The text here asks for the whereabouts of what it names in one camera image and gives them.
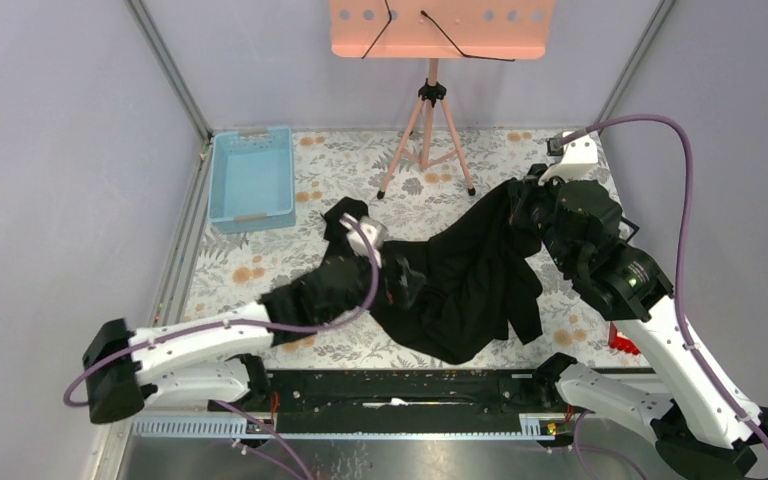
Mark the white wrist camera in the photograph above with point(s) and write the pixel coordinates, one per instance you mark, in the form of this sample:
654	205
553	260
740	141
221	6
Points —
577	154
365	236

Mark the floral table mat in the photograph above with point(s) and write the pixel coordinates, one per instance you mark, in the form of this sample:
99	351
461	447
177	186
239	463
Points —
231	270

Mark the black shirt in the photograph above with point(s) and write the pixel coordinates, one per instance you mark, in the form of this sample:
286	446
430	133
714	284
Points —
479	286

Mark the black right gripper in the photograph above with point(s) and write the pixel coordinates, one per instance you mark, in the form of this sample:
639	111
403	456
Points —
526	191

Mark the black brooch display tray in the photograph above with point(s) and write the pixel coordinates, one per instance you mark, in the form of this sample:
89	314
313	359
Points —
627	229

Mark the aluminium frame rail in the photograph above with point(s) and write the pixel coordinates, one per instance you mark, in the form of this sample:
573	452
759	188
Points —
156	43

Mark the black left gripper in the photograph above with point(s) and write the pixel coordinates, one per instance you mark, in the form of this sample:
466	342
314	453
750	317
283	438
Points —
407	282

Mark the light blue plastic basket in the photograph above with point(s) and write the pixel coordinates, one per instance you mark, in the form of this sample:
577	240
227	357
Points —
252	181

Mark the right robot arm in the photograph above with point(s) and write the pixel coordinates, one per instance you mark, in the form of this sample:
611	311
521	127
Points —
702	426

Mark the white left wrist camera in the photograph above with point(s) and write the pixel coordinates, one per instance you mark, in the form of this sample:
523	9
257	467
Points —
365	236

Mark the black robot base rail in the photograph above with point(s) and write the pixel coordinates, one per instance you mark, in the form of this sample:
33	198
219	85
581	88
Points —
406	404

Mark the red white grid box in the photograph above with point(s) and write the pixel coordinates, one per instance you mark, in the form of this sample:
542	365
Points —
620	342

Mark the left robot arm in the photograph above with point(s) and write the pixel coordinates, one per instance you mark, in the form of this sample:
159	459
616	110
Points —
126	370

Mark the pink music stand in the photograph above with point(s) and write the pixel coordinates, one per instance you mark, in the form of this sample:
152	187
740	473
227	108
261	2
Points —
433	30

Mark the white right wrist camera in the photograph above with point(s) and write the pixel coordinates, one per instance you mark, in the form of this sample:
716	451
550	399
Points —
577	154

